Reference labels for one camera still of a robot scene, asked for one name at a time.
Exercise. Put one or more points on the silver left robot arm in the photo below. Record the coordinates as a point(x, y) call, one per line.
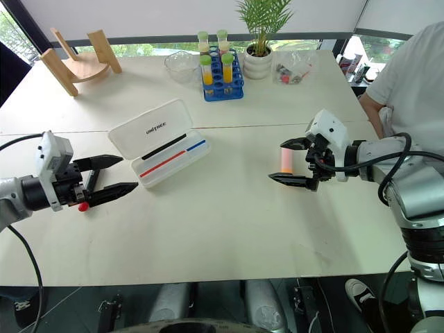
point(10, 197)

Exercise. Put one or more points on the clear plastic bag of parts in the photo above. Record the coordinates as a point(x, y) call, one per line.
point(293, 69)

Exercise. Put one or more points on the black pen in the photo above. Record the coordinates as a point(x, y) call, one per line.
point(163, 148)

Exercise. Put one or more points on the white plastic pencil case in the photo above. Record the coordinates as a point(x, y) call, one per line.
point(156, 138)

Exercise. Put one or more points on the cluttered items on shelf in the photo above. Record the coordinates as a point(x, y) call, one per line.
point(355, 67)

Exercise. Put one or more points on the white ribbed plant pot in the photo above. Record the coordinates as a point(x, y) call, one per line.
point(257, 66)

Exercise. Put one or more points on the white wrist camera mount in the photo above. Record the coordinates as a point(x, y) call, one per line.
point(52, 149)
point(329, 130)

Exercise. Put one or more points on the red pen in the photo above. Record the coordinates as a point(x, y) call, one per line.
point(161, 164)

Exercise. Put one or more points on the dark navy object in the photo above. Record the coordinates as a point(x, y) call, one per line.
point(12, 73)

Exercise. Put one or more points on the black marker with red cap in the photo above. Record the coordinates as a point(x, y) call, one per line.
point(91, 178)

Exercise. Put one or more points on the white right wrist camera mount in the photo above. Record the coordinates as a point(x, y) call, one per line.
point(329, 130)

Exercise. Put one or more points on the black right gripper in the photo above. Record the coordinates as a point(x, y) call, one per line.
point(320, 163)

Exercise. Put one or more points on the person's bare forearm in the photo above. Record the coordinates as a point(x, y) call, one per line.
point(373, 114)

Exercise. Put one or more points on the blue test tube rack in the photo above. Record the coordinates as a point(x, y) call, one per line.
point(222, 90)

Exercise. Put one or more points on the dark rounded robot housing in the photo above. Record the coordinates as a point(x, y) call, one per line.
point(194, 326)

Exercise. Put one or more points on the blue pen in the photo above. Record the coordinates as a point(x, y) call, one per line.
point(196, 145)

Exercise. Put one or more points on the person in white shirt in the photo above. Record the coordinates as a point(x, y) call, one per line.
point(416, 86)

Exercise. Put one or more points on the clear glass bowl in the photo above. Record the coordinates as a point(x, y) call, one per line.
point(180, 66)

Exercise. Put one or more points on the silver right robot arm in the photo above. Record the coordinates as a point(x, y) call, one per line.
point(416, 194)

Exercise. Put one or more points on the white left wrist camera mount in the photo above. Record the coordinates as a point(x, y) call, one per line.
point(52, 149)

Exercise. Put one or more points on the green capped tube pink contents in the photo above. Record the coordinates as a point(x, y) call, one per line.
point(222, 41)

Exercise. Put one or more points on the pink and orange eraser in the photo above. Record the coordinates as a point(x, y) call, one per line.
point(287, 160)

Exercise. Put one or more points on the green palm plant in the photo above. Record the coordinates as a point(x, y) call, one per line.
point(265, 21)

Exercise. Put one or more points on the black table bracket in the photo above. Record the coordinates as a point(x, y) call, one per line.
point(110, 312)
point(304, 305)

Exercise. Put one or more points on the black and white sneaker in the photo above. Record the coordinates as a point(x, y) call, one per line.
point(360, 293)

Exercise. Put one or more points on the wooden curved stand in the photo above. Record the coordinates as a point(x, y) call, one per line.
point(83, 67)

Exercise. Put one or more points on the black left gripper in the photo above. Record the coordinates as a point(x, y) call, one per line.
point(71, 184)

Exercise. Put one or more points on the green capped tube orange liquid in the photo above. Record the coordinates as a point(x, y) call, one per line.
point(227, 71)
point(207, 74)

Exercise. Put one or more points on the green capped tube brown contents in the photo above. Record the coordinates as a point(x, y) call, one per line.
point(203, 43)

